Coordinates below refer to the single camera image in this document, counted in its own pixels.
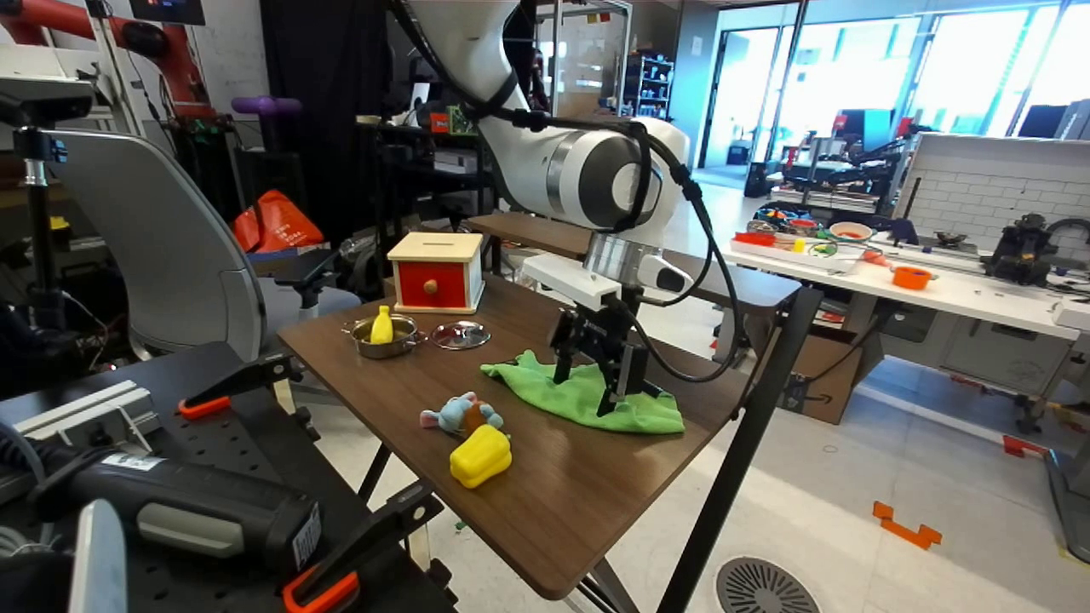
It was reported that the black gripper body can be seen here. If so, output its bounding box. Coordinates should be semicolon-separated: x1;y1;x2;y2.
556;284;649;357

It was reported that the green cloth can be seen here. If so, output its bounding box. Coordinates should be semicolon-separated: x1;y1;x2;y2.
477;349;688;441

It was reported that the small glass dish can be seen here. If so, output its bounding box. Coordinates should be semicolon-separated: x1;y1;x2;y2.
428;316;495;353

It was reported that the blue plush toy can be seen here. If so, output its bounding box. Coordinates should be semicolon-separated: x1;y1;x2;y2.
415;387;509;441

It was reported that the yellow plastic block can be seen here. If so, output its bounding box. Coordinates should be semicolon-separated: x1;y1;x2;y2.
448;422;514;494

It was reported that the black stand pole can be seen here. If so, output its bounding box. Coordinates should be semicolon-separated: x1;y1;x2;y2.
656;284;824;613

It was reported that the red wooden drawer box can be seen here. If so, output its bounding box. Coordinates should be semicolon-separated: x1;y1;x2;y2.
385;229;489;316

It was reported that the metal bowl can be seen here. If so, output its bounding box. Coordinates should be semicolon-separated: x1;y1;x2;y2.
340;315;427;363

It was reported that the small yellow toy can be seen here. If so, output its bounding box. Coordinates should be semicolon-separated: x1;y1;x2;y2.
367;302;400;349

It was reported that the cardboard box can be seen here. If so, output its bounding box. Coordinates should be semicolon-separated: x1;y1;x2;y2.
782;327;872;426

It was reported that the round floor drain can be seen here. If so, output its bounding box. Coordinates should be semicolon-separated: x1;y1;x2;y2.
711;556;824;613

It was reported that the orange bowl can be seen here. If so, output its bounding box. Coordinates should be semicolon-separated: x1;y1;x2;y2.
888;264;938;294

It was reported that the orange bag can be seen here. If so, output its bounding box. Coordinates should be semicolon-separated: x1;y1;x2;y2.
229;186;326;254

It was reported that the black breadboard cart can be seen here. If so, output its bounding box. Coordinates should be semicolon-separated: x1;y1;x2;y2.
0;345;457;613

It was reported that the white workbench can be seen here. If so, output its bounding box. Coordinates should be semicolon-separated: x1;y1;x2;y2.
725;231;1090;345

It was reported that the purple bar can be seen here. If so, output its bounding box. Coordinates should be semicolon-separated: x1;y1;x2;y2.
232;91;308;124

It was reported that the black power unit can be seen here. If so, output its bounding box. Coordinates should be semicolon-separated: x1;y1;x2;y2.
32;445;326;571

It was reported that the white perforated panel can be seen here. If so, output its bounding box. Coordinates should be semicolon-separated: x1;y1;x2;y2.
895;134;1090;254

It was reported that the grey chair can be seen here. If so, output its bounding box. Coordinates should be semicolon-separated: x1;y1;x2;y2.
45;127;364;368

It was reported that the black machine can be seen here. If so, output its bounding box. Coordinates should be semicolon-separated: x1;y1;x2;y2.
981;212;1065;287

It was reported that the grey plate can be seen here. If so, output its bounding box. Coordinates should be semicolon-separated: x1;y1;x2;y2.
66;497;131;613

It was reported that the red pipe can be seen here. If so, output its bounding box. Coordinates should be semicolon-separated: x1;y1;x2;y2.
0;0;215;124

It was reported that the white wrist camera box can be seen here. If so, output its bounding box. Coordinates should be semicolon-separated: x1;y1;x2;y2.
514;249;626;315

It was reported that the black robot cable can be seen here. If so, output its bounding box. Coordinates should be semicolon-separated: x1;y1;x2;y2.
385;0;746;387

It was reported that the black clamp orange handle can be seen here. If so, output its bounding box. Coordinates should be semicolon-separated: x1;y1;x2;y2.
172;351;302;426
281;480;448;613

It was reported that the white rail bracket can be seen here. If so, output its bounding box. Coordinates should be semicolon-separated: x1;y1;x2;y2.
12;377;154;445

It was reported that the black camera on tripod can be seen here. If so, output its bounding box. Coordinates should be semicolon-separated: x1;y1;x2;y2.
0;76;99;334

